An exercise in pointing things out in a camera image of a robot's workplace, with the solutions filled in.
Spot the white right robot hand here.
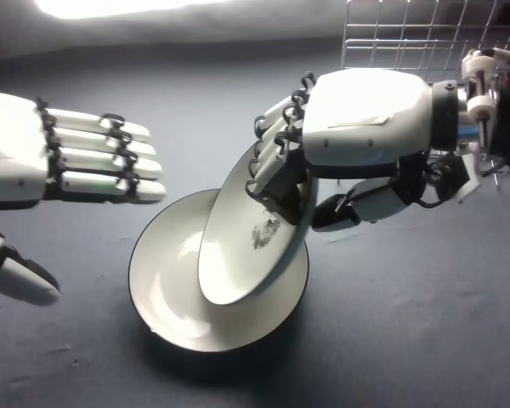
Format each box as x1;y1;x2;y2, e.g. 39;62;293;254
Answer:
245;70;459;233

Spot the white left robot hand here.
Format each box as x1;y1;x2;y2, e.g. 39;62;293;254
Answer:
0;91;167;307

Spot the white plate with black rim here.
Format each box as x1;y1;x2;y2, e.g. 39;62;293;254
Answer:
197;139;320;307
128;188;310;354

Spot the chrome wire dish rack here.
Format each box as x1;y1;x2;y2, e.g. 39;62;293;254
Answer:
342;0;510;188

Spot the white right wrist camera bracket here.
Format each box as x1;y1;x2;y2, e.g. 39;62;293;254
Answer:
424;47;510;204

